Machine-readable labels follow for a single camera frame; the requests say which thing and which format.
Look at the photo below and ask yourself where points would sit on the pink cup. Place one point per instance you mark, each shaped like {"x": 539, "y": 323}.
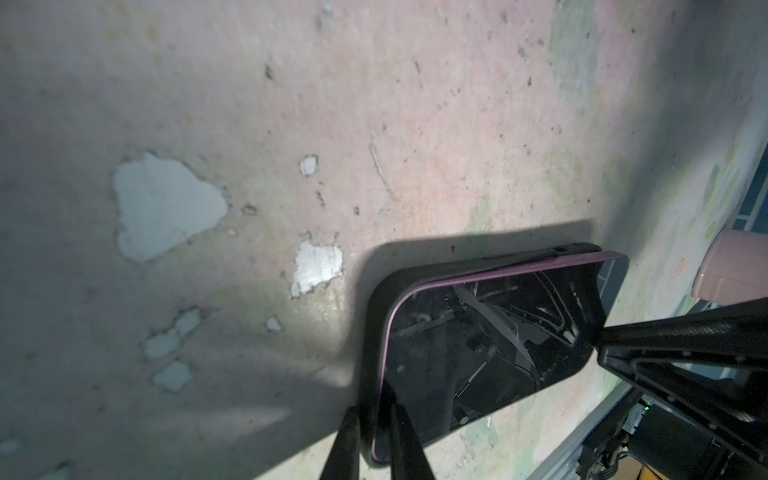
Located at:
{"x": 734, "y": 270}

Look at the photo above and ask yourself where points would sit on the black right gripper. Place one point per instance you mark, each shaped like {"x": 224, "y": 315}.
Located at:
{"x": 709, "y": 367}

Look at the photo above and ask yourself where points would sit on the purple phone black screen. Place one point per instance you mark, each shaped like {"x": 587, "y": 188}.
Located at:
{"x": 486, "y": 348}

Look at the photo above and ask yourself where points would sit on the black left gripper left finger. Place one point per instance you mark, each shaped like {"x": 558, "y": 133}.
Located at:
{"x": 344, "y": 458}

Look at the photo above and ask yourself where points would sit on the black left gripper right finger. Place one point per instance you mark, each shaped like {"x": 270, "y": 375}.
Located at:
{"x": 408, "y": 460}

